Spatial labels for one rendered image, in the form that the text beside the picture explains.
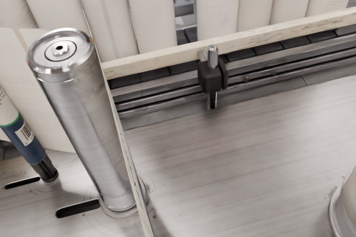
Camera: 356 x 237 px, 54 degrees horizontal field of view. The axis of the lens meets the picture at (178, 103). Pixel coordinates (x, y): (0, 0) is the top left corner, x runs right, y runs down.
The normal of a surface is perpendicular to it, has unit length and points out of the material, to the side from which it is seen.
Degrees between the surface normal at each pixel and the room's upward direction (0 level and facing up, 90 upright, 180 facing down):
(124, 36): 90
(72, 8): 90
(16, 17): 90
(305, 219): 0
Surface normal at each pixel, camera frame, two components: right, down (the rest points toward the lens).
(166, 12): 0.65, 0.55
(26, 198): -0.07, -0.64
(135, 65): 0.25, 0.73
